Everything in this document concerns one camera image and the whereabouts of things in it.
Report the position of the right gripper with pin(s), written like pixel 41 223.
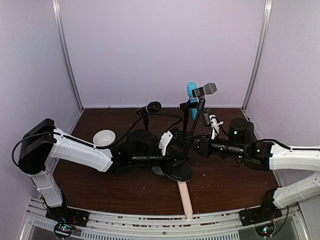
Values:
pixel 203 145

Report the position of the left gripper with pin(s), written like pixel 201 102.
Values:
pixel 171 158

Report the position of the black microphone stand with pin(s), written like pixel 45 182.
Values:
pixel 199 93
pixel 146 122
pixel 185 109

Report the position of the black microphone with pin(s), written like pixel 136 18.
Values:
pixel 151 108

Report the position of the blue toy microphone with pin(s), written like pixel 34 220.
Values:
pixel 190 87

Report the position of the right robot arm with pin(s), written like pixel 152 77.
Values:
pixel 264 155

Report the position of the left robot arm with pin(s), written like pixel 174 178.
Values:
pixel 142 150

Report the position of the green ceramic bowl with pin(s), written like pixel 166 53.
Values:
pixel 158 171

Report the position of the pink toy microphone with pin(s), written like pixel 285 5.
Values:
pixel 185 199

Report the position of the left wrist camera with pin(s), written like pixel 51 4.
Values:
pixel 167 138

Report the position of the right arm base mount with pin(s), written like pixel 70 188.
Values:
pixel 262 218

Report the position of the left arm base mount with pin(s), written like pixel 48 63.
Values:
pixel 67 219

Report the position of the right aluminium frame post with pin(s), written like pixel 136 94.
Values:
pixel 264 31

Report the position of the aluminium frame post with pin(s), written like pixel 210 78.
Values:
pixel 65 53
pixel 264 31

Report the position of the left aluminium frame post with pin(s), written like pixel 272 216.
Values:
pixel 65 53

